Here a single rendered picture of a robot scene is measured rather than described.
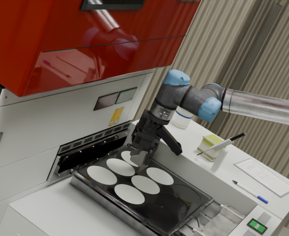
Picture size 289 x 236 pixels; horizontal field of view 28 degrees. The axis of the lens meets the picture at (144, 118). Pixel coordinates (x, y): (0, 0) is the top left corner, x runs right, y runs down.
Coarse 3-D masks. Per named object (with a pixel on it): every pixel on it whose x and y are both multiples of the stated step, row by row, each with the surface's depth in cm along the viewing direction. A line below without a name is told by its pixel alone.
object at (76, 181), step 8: (72, 184) 186; (80, 184) 185; (88, 184) 185; (88, 192) 184; (96, 192) 183; (96, 200) 183; (104, 200) 182; (112, 208) 181; (120, 208) 180; (120, 216) 180; (128, 216) 179; (128, 224) 179; (136, 224) 178; (144, 232) 177; (152, 232) 176
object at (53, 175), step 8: (128, 128) 212; (112, 136) 201; (120, 136) 207; (88, 144) 188; (96, 144) 192; (104, 144) 198; (120, 144) 214; (64, 152) 177; (72, 152) 179; (80, 152) 184; (104, 152) 204; (112, 152) 209; (56, 160) 174; (64, 160) 177; (80, 160) 192; (88, 160) 194; (56, 168) 176; (64, 168) 183; (48, 176) 177; (56, 176) 179
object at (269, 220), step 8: (256, 208) 192; (248, 216) 185; (256, 216) 187; (264, 216) 190; (272, 216) 192; (240, 224) 178; (264, 224) 185; (272, 224) 187; (232, 232) 172; (240, 232) 174; (248, 232) 176; (256, 232) 178; (272, 232) 182
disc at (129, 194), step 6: (120, 186) 181; (126, 186) 183; (120, 192) 178; (126, 192) 180; (132, 192) 181; (138, 192) 183; (126, 198) 177; (132, 198) 178; (138, 198) 180; (144, 198) 181
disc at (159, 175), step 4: (148, 168) 200; (152, 168) 201; (156, 168) 203; (148, 172) 197; (152, 172) 199; (156, 172) 200; (160, 172) 201; (164, 172) 202; (152, 176) 196; (156, 176) 197; (160, 176) 198; (164, 176) 200; (168, 176) 201; (156, 180) 195; (160, 180) 196; (164, 180) 197; (168, 180) 198; (172, 180) 199; (168, 184) 195
